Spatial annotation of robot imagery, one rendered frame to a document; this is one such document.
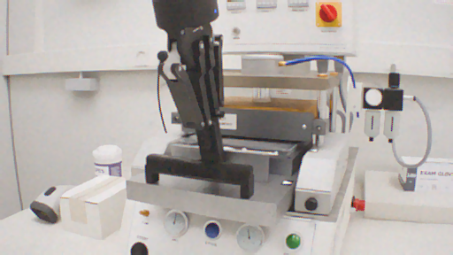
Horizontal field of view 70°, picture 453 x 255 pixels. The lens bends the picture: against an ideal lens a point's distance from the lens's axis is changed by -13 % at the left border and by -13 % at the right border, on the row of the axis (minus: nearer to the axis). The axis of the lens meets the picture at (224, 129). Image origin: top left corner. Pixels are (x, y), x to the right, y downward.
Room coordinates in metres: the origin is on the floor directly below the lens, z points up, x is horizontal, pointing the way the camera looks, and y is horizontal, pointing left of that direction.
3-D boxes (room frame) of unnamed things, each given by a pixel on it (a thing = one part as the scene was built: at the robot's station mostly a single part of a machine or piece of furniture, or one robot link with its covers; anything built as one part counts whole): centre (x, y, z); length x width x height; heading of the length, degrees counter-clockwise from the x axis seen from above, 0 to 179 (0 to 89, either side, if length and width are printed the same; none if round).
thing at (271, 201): (0.58, -0.02, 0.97); 0.30 x 0.22 x 0.08; 156
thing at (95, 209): (0.82, 0.30, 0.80); 0.19 x 0.13 x 0.09; 159
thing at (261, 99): (0.69, -0.08, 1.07); 0.22 x 0.17 x 0.10; 66
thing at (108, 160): (1.00, 0.34, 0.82); 0.09 x 0.09 x 0.15
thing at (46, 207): (0.87, 0.43, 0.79); 0.20 x 0.08 x 0.08; 159
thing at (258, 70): (0.71, -0.10, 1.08); 0.31 x 0.24 x 0.13; 66
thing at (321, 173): (0.57, -0.17, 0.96); 0.26 x 0.05 x 0.07; 156
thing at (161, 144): (0.69, 0.08, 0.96); 0.25 x 0.05 x 0.07; 156
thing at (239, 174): (0.45, 0.04, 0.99); 0.15 x 0.02 x 0.04; 66
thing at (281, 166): (0.62, -0.04, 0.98); 0.20 x 0.17 x 0.03; 66
